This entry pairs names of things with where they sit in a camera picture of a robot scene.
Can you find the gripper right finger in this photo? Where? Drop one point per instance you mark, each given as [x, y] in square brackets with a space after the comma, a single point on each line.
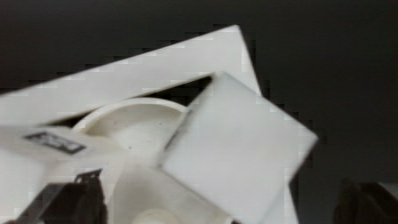
[366, 203]

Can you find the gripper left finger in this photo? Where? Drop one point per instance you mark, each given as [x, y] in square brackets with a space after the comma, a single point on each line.
[67, 203]

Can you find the white right fence bar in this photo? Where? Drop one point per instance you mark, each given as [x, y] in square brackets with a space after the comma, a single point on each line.
[67, 96]

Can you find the white stool leg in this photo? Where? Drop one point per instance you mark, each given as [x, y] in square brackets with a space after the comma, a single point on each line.
[238, 150]
[46, 154]

